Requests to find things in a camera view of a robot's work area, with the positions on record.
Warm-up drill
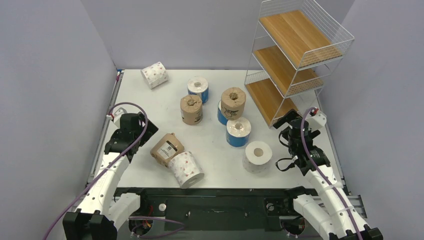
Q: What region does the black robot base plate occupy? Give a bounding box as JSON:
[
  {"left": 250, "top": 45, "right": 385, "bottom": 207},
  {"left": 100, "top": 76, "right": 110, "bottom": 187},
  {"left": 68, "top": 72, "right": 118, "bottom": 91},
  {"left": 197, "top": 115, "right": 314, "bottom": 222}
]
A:
[{"left": 113, "top": 187, "right": 314, "bottom": 239}]

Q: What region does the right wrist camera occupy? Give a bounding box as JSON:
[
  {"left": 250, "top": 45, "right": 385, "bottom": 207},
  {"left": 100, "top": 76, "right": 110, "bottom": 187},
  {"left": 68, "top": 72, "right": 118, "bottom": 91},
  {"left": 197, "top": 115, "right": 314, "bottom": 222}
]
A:
[{"left": 306, "top": 108, "right": 327, "bottom": 132}]

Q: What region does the white wire wooden shelf rack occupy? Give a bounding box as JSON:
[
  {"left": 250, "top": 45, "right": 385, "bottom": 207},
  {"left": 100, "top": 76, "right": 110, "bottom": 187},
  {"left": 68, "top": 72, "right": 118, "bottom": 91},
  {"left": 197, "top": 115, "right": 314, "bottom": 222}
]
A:
[{"left": 244, "top": 0, "right": 355, "bottom": 127}]

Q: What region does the white floral roll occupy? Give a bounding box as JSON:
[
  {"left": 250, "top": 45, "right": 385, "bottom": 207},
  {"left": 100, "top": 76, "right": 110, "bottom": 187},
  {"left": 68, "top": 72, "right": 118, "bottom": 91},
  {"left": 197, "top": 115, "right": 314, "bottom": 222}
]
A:
[
  {"left": 242, "top": 141, "right": 273, "bottom": 174},
  {"left": 168, "top": 151, "right": 205, "bottom": 189},
  {"left": 140, "top": 61, "right": 170, "bottom": 89}
]

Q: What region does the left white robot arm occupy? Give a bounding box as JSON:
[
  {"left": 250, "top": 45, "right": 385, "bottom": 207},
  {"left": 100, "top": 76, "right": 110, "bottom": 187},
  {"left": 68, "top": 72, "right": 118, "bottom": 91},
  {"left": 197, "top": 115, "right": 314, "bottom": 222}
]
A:
[{"left": 62, "top": 112, "right": 158, "bottom": 240}]

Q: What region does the brown roll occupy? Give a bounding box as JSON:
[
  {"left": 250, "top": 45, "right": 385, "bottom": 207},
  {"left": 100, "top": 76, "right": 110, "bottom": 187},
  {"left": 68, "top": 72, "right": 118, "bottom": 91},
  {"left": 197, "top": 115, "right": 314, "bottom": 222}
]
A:
[
  {"left": 150, "top": 133, "right": 185, "bottom": 167},
  {"left": 180, "top": 94, "right": 203, "bottom": 125},
  {"left": 220, "top": 87, "right": 247, "bottom": 120}
]

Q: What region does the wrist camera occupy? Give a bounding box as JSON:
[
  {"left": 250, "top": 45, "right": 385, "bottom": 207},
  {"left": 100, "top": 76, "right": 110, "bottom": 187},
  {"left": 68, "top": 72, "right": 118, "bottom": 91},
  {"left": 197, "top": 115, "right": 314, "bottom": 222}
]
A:
[
  {"left": 306, "top": 108, "right": 327, "bottom": 132},
  {"left": 106, "top": 109, "right": 126, "bottom": 128}
]

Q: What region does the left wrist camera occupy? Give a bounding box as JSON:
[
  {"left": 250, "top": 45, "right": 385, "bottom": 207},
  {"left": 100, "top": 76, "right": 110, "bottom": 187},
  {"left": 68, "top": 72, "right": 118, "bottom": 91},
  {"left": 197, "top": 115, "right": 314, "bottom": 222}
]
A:
[{"left": 106, "top": 109, "right": 126, "bottom": 128}]

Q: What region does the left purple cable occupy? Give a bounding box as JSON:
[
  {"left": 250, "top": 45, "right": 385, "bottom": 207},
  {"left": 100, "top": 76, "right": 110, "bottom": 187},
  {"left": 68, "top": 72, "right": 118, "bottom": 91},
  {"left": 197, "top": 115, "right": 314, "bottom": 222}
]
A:
[{"left": 42, "top": 101, "right": 149, "bottom": 240}]

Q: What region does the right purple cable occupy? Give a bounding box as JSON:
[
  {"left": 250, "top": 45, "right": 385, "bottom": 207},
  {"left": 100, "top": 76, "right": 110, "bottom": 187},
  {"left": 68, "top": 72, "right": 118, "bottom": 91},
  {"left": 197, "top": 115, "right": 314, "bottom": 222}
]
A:
[{"left": 300, "top": 106, "right": 365, "bottom": 240}]

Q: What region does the blue wrapped roll back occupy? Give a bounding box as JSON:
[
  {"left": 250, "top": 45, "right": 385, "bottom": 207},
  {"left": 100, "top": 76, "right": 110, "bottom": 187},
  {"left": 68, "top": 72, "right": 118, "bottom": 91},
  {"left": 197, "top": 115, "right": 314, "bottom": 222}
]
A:
[{"left": 187, "top": 76, "right": 209, "bottom": 104}]

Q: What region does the blue wrapped roll front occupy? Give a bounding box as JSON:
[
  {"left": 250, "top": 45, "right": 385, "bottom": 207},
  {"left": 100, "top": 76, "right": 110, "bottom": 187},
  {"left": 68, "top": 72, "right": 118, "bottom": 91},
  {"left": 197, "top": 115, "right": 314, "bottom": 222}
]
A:
[{"left": 225, "top": 117, "right": 252, "bottom": 147}]

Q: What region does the blue wrapped roll under stack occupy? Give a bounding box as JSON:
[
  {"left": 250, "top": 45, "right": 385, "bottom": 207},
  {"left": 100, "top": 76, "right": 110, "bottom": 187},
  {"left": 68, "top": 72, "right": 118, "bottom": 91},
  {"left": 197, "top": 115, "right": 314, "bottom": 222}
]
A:
[{"left": 217, "top": 100, "right": 228, "bottom": 126}]

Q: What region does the purple cable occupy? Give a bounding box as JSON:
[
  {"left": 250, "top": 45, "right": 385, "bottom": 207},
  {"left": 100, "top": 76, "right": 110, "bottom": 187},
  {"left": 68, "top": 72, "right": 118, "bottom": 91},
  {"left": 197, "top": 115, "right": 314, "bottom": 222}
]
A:
[
  {"left": 42, "top": 101, "right": 149, "bottom": 240},
  {"left": 300, "top": 106, "right": 365, "bottom": 240}
]

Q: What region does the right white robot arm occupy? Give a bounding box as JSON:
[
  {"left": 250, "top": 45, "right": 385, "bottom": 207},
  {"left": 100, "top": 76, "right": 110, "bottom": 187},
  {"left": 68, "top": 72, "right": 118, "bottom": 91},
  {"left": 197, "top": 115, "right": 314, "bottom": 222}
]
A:
[{"left": 273, "top": 107, "right": 384, "bottom": 240}]

